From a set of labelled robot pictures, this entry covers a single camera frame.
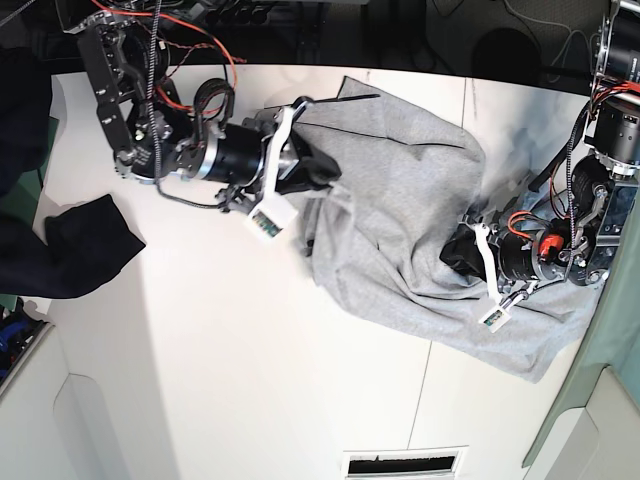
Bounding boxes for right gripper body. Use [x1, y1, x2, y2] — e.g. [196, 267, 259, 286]
[189, 97, 321, 201]

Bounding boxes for black round stool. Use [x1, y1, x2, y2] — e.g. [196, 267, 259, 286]
[471, 28, 542, 85]

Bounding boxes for blue items bin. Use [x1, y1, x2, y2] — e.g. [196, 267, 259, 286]
[1, 297, 53, 385]

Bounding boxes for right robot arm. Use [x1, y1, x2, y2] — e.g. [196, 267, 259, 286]
[55, 1, 341, 213]

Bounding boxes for dark navy cloth pile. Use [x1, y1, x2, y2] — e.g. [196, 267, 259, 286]
[1, 48, 145, 299]

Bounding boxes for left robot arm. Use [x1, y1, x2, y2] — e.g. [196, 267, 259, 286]
[440, 1, 639, 299]

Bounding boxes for grey t-shirt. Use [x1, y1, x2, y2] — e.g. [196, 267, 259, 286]
[290, 77, 600, 383]

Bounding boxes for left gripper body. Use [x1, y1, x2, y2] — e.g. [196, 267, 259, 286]
[462, 214, 570, 297]

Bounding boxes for grey cables on floor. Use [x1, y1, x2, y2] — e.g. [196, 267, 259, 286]
[499, 0, 601, 86]

